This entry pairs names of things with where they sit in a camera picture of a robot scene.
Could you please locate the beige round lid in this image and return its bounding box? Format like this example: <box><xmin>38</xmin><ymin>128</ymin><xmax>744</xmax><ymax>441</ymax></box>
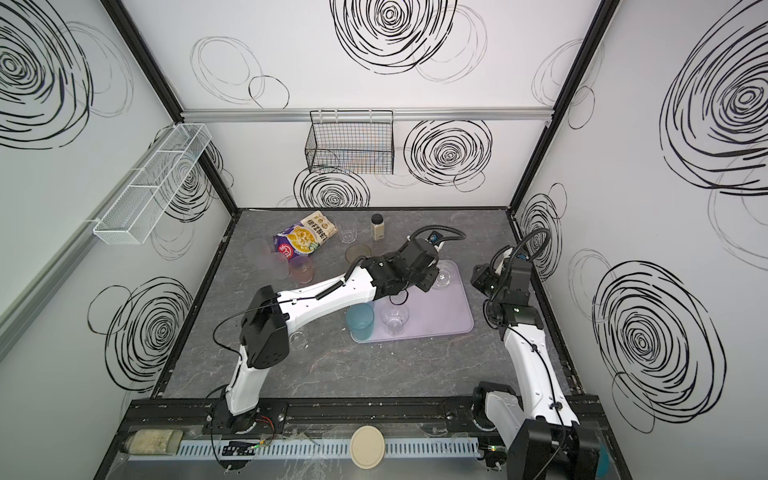
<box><xmin>349</xmin><ymin>425</ymin><xmax>386</xmax><ymax>470</ymax></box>

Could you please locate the pink drinking glass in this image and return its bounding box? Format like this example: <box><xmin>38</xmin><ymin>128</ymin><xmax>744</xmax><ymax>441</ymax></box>
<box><xmin>289</xmin><ymin>256</ymin><xmax>314</xmax><ymax>285</ymax></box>

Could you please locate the spice bottle black cap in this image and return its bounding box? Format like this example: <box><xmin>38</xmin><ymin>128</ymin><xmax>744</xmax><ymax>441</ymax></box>
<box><xmin>371</xmin><ymin>213</ymin><xmax>385</xmax><ymax>241</ymax></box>

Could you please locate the white slotted cable duct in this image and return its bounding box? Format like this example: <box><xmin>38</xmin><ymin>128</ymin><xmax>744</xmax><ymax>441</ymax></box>
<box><xmin>128</xmin><ymin>437</ymin><xmax>481</xmax><ymax>461</ymax></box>

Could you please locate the lilac plastic tray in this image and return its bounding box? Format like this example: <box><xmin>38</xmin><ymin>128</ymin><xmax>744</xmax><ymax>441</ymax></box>
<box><xmin>355</xmin><ymin>260</ymin><xmax>475</xmax><ymax>344</ymax></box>

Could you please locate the teal drinking glass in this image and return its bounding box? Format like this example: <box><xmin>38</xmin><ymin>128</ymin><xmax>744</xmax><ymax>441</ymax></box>
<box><xmin>345</xmin><ymin>303</ymin><xmax>375</xmax><ymax>342</ymax></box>

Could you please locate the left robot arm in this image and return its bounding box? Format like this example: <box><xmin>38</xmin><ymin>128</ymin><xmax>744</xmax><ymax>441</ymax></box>
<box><xmin>223</xmin><ymin>232</ymin><xmax>444</xmax><ymax>418</ymax></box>

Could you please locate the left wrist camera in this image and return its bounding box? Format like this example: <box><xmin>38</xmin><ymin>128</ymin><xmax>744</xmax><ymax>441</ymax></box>
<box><xmin>426</xmin><ymin>230</ymin><xmax>445</xmax><ymax>251</ymax></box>

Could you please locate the clear ribbed glass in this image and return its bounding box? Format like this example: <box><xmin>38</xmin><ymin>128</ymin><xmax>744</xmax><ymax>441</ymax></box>
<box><xmin>337</xmin><ymin>215</ymin><xmax>358</xmax><ymax>244</ymax></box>

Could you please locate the yellow drinking glass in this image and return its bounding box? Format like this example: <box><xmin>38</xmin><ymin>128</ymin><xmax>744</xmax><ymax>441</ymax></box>
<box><xmin>345</xmin><ymin>243</ymin><xmax>372</xmax><ymax>264</ymax></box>

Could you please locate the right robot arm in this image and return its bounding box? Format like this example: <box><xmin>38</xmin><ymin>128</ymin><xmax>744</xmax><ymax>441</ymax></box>
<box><xmin>471</xmin><ymin>246</ymin><xmax>601</xmax><ymax>479</ymax></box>

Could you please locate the colourful snack bag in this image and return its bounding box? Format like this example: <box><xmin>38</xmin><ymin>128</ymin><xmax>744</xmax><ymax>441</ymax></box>
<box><xmin>273</xmin><ymin>211</ymin><xmax>338</xmax><ymax>260</ymax></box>

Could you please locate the white mesh wall shelf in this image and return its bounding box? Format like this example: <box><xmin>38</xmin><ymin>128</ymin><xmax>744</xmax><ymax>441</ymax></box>
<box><xmin>93</xmin><ymin>123</ymin><xmax>212</xmax><ymax>245</ymax></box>

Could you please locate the black wire basket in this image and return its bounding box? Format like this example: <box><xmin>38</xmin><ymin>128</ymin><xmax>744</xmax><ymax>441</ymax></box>
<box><xmin>304</xmin><ymin>109</ymin><xmax>395</xmax><ymax>175</ymax></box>

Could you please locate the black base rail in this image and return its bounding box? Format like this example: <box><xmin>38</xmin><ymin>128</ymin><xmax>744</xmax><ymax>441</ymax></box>
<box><xmin>119</xmin><ymin>395</ymin><xmax>607</xmax><ymax>434</ymax></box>

